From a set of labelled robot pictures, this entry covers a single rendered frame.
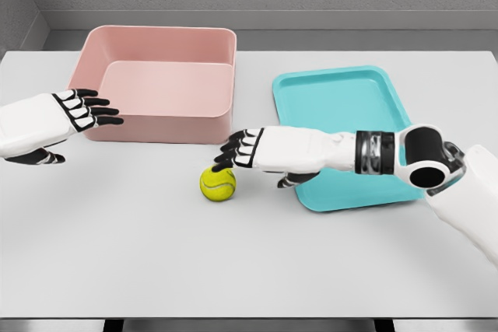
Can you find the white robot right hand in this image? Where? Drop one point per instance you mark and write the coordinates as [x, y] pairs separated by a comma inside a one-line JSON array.
[[288, 149]]

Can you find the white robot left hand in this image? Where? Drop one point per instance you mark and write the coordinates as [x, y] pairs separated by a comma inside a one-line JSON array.
[[35, 122]]

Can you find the yellow-green tennis ball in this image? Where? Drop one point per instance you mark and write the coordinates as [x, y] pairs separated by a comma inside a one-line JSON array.
[[218, 186]]

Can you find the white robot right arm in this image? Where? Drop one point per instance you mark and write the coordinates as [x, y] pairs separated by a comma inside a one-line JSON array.
[[478, 200]]

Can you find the blue plastic tray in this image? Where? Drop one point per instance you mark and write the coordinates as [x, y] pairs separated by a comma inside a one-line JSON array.
[[334, 98]]

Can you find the pink rectangular basket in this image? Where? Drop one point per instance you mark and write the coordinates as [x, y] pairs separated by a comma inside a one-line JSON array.
[[163, 91]]

